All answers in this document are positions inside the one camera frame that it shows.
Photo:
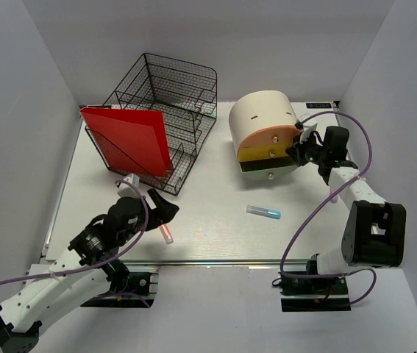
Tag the black wire mesh file rack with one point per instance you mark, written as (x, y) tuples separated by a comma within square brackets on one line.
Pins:
[(185, 93)]

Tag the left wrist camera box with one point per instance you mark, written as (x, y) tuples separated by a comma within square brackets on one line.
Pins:
[(128, 186)]

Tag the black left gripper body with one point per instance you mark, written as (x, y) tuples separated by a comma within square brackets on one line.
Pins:
[(130, 232)]

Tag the orange pink highlighter pen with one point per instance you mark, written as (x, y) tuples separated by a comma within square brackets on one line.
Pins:
[(165, 231)]

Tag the blue clear highlighter pen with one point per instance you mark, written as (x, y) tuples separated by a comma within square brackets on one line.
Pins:
[(274, 214)]

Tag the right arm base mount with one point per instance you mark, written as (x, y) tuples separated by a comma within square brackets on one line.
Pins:
[(312, 295)]

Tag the red A4 file folder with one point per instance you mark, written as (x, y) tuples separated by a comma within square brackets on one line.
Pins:
[(132, 141)]

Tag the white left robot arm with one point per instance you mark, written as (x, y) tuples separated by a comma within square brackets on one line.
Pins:
[(86, 269)]

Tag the pale green bottom drawer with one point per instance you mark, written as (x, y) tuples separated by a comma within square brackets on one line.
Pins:
[(267, 169)]

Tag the orange top drawer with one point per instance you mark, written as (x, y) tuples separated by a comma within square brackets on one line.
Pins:
[(281, 135)]

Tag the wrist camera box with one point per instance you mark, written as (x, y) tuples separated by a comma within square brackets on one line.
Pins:
[(306, 124), (128, 186)]

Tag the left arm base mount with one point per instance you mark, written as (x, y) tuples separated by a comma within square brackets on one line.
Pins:
[(138, 291)]

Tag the yellow drawer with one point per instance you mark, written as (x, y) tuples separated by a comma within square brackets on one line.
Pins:
[(247, 154)]

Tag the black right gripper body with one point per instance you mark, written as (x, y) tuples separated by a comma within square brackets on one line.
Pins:
[(315, 151)]

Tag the cream drawer cabinet shell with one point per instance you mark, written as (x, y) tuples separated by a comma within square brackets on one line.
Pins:
[(259, 110)]

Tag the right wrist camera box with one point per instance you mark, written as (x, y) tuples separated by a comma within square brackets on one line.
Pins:
[(306, 124)]

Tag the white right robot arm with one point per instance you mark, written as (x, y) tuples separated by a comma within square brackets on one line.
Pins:
[(375, 228)]

